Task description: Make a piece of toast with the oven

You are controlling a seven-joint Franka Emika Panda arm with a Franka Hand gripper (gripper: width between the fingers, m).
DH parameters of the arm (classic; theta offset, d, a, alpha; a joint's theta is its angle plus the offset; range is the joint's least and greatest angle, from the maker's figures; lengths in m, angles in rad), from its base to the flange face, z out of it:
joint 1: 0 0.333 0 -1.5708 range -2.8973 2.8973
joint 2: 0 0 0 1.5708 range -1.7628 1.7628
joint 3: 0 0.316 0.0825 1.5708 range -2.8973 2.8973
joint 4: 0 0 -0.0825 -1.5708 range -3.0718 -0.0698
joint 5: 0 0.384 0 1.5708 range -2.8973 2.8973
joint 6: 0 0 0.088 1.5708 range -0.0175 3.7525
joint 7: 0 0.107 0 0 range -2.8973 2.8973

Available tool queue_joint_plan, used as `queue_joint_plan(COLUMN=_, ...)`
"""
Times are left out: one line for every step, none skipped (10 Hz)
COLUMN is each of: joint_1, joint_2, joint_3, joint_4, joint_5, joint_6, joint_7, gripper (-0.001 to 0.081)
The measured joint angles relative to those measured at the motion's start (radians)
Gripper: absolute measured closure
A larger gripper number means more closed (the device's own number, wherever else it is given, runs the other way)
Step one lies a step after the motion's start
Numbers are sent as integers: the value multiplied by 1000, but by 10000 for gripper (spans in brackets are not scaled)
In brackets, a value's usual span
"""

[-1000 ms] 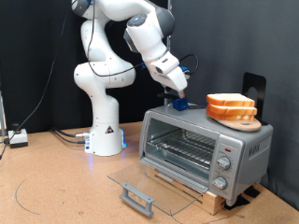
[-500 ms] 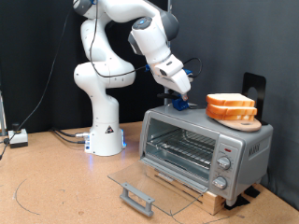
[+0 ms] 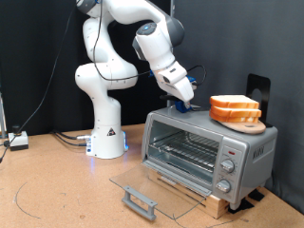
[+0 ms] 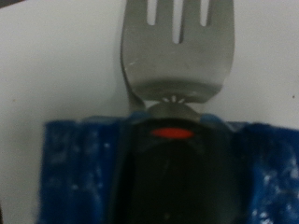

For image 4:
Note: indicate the silver toaster oven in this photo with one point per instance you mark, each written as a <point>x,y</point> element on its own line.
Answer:
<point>46,62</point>

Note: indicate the fork with blue grip block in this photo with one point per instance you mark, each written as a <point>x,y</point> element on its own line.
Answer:
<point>177,62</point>

